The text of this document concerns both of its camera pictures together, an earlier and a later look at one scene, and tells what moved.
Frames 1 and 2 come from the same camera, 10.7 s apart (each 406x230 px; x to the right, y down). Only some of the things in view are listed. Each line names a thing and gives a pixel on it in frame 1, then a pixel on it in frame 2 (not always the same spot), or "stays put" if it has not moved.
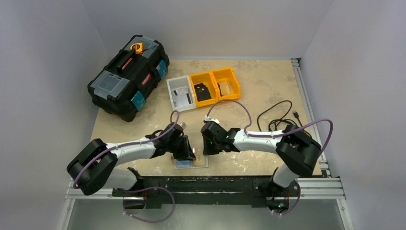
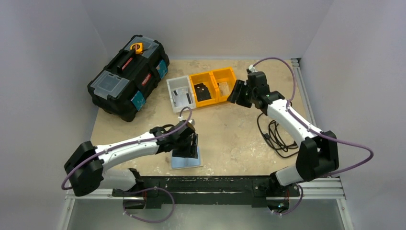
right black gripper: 208,143 to 244,94
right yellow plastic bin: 226,85 stays put
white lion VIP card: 182,97 stays put
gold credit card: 224,88 stays put
